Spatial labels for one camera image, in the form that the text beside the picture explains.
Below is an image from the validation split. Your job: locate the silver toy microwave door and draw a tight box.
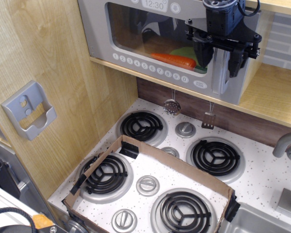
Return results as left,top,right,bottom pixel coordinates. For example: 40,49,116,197
79,0,259,104

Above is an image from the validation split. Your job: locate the back silver stove knob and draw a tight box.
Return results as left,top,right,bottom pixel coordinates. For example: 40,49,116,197
175,122,196,138

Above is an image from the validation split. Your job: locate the orange toy carrot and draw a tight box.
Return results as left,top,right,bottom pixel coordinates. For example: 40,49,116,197
150,53,196,70

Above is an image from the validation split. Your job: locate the front right black burner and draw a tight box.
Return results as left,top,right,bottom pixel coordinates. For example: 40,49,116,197
158,191,212,233

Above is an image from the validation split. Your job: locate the black burner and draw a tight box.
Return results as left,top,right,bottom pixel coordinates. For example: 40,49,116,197
85,155,130,195
158,191,212,233
187,139,241,177
119,112,163,142

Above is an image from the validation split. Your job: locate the front silver stove knob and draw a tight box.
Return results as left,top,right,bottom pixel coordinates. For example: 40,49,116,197
112,209,138,233

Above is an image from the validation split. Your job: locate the hanging silver strainer spoon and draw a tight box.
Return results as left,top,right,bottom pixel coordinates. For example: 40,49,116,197
163,89,181,117

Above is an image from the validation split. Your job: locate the black cable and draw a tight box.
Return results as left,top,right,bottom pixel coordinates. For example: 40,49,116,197
0,207,37,233

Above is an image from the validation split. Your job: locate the hanging silver spatula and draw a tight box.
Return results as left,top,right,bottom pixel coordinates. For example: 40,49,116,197
201,102,216,130

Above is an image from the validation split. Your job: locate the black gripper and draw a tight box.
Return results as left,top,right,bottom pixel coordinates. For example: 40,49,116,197
185,4,262,78

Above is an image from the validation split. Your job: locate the centre front silver knob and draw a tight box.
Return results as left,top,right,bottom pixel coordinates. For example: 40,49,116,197
136,175,160,197

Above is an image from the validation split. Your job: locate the brown cardboard frame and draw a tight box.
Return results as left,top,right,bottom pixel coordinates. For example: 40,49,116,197
63,136,240,233

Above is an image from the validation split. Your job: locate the silver stove knob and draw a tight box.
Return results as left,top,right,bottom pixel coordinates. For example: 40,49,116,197
161,147,179,158
175,122,196,138
112,209,138,233

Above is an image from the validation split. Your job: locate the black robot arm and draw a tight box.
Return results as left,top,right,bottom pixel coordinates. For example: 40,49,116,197
185,0,262,78

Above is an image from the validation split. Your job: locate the silver oven knob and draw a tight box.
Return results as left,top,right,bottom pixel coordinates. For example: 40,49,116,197
67,220,87,233

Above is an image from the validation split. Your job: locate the back left black burner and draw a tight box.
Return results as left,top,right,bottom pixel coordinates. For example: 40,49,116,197
119,112,163,142

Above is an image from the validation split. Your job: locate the back right black burner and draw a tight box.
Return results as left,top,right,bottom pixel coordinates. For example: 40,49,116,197
187,139,241,177

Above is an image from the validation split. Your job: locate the grey wall phone holder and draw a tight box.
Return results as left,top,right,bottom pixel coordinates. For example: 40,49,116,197
1,80,57,141

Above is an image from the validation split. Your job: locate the silver sink faucet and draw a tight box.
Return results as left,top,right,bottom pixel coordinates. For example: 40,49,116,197
273,133,291,160

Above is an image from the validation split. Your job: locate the green toy plate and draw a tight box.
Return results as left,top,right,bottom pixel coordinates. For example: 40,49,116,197
170,47,207,69

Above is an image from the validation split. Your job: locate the front left black burner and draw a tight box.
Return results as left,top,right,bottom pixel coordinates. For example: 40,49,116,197
85,155,130,195

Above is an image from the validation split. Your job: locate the orange tag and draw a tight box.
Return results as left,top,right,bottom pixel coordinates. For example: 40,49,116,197
32,214,53,229

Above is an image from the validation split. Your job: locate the silver sink basin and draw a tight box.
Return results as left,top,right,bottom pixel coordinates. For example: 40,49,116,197
219,203,291,233

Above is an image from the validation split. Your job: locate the middle silver stove knob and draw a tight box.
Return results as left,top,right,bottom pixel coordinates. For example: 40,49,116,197
161,147,179,158

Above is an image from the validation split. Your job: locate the silver faucet handle block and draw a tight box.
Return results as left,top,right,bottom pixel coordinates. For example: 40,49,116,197
276,188,291,217

